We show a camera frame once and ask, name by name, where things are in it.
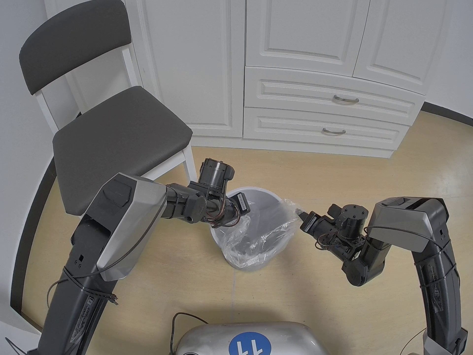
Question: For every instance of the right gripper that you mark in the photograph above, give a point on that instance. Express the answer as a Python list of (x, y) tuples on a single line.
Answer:
[(317, 224)]

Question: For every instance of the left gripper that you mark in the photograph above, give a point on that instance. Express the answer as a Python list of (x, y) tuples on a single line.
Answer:
[(240, 207)]

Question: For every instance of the clear plastic bag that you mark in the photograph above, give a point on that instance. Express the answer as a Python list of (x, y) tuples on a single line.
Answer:
[(258, 244)]

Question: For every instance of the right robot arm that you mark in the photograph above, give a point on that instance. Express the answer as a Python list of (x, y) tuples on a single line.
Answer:
[(399, 220)]

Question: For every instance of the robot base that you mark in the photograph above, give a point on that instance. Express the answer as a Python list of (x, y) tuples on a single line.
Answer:
[(258, 338)]

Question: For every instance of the white trash bin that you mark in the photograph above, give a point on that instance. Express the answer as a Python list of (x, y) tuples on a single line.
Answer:
[(258, 198)]

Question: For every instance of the white chair with grey cushions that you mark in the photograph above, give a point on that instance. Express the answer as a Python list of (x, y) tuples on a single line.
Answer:
[(118, 131)]

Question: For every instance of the white wardrobe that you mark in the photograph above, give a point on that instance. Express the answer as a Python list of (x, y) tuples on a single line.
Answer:
[(314, 31)]

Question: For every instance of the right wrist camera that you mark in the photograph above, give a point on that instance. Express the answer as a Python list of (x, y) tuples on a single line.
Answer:
[(334, 211)]

